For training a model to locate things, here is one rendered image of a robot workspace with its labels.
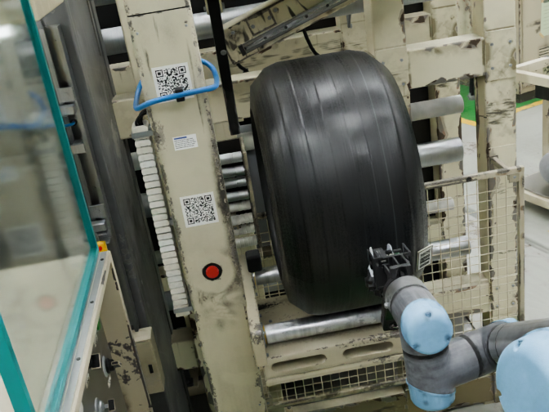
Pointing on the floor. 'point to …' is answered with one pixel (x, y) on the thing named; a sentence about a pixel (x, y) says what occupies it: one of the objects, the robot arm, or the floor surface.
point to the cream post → (153, 19)
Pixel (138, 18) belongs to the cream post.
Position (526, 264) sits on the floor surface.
